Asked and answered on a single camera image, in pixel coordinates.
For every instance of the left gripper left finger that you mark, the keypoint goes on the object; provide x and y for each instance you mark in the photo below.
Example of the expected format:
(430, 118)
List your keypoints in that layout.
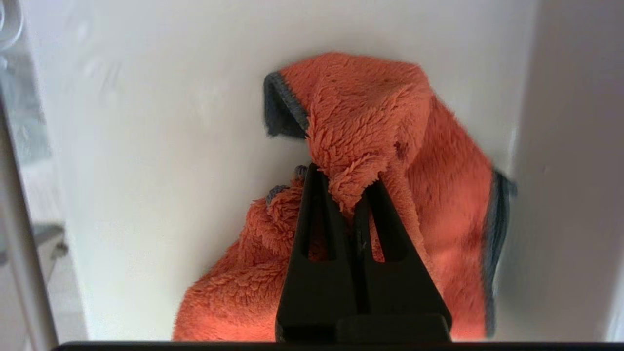
(317, 292)

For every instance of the orange towel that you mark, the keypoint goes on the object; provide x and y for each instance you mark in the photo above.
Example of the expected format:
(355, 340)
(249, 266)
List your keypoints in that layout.
(380, 122)

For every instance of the plastic wrapped water bottle pack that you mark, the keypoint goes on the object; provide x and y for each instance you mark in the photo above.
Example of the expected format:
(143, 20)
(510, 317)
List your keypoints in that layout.
(24, 112)

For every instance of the beige sink basin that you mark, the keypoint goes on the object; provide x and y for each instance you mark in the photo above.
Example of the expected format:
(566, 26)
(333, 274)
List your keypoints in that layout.
(570, 170)

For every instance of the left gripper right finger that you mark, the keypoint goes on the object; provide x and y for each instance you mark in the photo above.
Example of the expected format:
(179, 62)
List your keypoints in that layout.
(404, 287)

